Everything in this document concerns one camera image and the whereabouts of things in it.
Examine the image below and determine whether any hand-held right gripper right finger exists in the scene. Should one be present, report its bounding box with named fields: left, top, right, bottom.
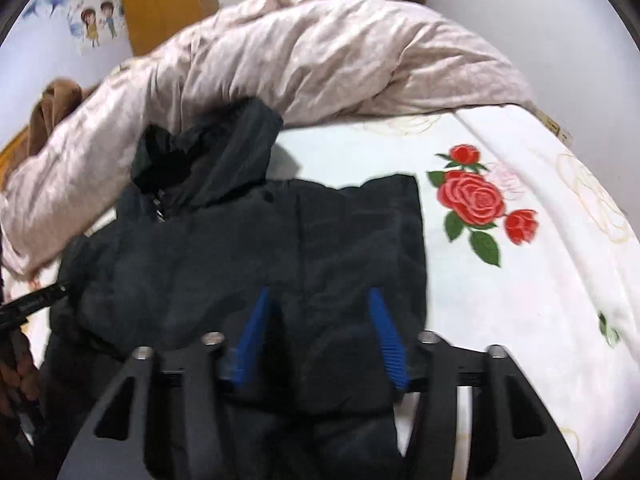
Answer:
left=368, top=288, right=584, bottom=480

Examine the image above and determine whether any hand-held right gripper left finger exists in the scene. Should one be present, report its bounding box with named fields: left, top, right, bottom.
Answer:
left=57, top=287, right=271, bottom=480

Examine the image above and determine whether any black padded jacket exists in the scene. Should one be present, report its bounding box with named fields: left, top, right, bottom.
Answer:
left=35, top=97, right=428, bottom=480

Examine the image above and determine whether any person's left hand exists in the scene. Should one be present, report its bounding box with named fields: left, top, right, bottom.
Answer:
left=0, top=331, right=42, bottom=415

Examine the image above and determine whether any white rose print bed sheet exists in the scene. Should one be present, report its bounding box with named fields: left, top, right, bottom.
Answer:
left=20, top=105, right=640, bottom=480

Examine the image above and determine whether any wooden headboard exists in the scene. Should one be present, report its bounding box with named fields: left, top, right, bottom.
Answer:
left=0, top=127, right=32, bottom=186

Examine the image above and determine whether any brown fleece blanket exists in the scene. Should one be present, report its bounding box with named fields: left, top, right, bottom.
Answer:
left=27, top=77, right=96, bottom=158

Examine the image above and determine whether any pink duvet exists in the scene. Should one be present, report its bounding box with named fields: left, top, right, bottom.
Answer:
left=0, top=0, right=536, bottom=278

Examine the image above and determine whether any wooden wardrobe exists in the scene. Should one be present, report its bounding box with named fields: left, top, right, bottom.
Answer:
left=116, top=0, right=221, bottom=57

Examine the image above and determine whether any cartoon wall sticker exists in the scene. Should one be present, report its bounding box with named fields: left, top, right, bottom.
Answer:
left=22, top=0, right=126, bottom=56

